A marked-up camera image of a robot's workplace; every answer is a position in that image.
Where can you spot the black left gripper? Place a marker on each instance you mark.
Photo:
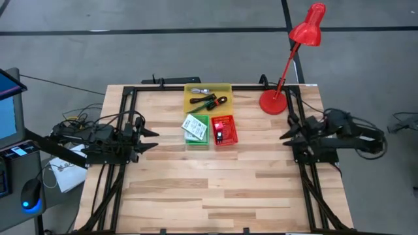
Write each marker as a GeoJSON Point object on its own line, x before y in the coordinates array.
{"type": "Point", "coordinates": [130, 140]}

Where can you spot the smartphone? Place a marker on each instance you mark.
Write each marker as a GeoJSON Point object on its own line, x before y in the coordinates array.
{"type": "Point", "coordinates": [19, 150]}

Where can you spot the green plastic basket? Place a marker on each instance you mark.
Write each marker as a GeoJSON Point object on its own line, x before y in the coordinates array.
{"type": "Point", "coordinates": [197, 143]}

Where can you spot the dark keyboard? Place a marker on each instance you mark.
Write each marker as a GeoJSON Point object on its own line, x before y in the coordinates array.
{"type": "Point", "coordinates": [3, 179]}

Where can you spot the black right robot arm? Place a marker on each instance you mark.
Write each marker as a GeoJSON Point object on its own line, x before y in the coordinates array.
{"type": "Point", "coordinates": [352, 143]}

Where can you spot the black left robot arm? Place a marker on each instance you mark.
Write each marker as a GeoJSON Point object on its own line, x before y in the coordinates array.
{"type": "Point", "coordinates": [98, 135]}

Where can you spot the red plastic basket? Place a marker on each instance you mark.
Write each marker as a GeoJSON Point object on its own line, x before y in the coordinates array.
{"type": "Point", "coordinates": [230, 130]}

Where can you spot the grey desk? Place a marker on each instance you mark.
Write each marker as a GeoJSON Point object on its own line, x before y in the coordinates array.
{"type": "Point", "coordinates": [13, 215]}

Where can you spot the yellow translucent plastic bin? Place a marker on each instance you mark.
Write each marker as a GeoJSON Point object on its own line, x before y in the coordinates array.
{"type": "Point", "coordinates": [225, 89]}

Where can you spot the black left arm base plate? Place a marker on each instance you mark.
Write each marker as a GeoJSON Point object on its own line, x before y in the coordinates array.
{"type": "Point", "coordinates": [104, 159]}

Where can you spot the black diagonal beam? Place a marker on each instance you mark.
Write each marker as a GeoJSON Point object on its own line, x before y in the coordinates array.
{"type": "Point", "coordinates": [55, 148]}

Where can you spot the white paper sheet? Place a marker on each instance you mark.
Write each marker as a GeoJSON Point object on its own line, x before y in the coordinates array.
{"type": "Point", "coordinates": [68, 176]}

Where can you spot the computer monitor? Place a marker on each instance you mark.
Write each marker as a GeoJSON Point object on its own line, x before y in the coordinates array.
{"type": "Point", "coordinates": [8, 120]}

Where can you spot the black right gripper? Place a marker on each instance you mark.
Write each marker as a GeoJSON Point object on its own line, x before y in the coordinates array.
{"type": "Point", "coordinates": [313, 135]}

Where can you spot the black computer mouse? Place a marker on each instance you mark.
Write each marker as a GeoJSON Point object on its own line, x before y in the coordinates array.
{"type": "Point", "coordinates": [31, 194]}

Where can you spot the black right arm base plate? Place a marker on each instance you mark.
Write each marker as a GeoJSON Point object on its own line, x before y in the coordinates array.
{"type": "Point", "coordinates": [326, 156]}

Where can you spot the black floor stand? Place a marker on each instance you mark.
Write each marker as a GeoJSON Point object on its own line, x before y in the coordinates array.
{"type": "Point", "coordinates": [406, 125]}

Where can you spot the red desk lamp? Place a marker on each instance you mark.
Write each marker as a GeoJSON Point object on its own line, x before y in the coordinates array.
{"type": "Point", "coordinates": [273, 102]}

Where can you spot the white labelled box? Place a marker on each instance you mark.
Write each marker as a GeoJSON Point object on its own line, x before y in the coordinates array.
{"type": "Point", "coordinates": [190, 137]}

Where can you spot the black power strip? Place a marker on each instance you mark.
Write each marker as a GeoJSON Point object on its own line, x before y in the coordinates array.
{"type": "Point", "coordinates": [176, 80]}

